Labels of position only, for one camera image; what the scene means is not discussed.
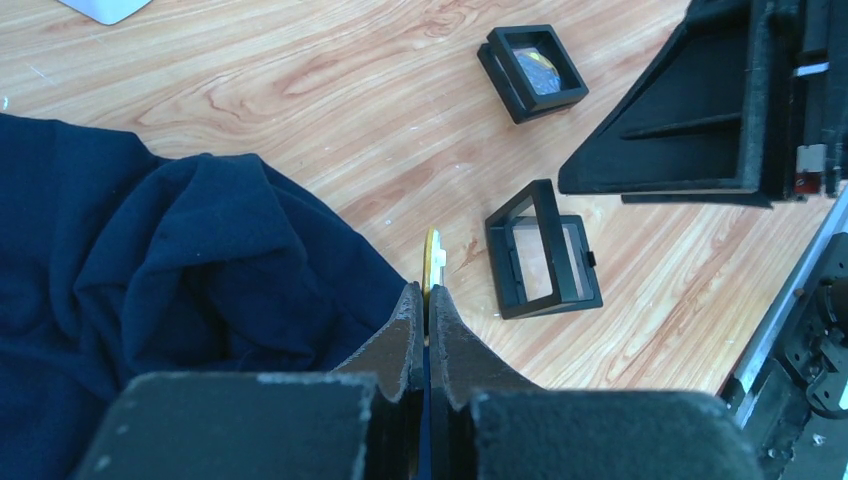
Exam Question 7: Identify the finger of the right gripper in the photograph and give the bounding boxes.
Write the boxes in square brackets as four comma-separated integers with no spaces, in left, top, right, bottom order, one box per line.
[558,1,789,208]

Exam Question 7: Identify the navy blue garment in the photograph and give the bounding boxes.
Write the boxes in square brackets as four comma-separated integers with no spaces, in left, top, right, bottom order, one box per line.
[1,115,405,479]

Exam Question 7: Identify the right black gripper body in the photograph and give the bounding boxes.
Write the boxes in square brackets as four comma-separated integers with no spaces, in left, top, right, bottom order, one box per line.
[772,1,847,199]

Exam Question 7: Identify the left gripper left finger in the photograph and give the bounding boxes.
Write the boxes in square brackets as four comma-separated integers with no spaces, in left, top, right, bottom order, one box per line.
[78,283,424,479]

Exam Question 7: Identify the black square frame stand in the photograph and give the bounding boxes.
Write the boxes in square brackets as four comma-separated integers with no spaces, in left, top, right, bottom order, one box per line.
[477,24,589,124]

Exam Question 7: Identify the round gold brooch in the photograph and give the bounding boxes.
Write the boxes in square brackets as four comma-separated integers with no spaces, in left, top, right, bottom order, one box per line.
[422,227,447,308]

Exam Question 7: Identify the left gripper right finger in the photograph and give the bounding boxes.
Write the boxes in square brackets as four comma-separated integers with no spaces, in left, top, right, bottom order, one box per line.
[429,286,763,479]

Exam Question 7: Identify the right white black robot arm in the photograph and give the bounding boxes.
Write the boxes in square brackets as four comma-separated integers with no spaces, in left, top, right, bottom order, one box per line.
[558,1,847,479]

